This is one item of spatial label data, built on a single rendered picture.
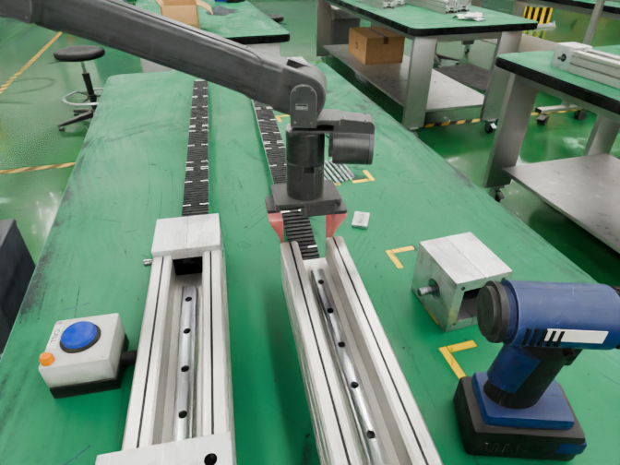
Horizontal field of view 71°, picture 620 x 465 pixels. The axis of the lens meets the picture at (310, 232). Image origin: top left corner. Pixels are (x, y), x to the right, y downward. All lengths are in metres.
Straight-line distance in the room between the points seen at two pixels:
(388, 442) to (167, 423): 0.24
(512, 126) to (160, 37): 2.07
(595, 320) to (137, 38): 0.59
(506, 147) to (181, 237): 2.06
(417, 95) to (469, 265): 2.62
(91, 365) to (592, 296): 0.54
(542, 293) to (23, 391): 0.61
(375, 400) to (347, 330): 0.11
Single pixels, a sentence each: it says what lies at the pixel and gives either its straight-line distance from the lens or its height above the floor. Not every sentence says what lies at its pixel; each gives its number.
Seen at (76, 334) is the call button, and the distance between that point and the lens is 0.62.
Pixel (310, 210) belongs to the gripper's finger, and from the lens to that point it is 0.66.
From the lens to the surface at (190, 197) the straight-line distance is 0.92.
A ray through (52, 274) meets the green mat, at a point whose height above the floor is 0.78.
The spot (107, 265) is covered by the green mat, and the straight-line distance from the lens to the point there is 0.84.
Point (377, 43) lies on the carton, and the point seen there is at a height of 0.41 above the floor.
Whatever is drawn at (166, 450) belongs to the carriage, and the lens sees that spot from 0.42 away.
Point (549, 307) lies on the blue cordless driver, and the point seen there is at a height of 0.99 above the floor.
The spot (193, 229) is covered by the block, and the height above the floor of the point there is 0.87.
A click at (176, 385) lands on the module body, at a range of 0.54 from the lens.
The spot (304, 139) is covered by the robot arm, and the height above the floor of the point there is 1.02.
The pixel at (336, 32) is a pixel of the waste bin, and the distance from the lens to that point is 5.61.
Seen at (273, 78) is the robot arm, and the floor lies 1.11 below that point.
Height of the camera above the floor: 1.26
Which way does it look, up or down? 35 degrees down
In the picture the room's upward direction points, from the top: straight up
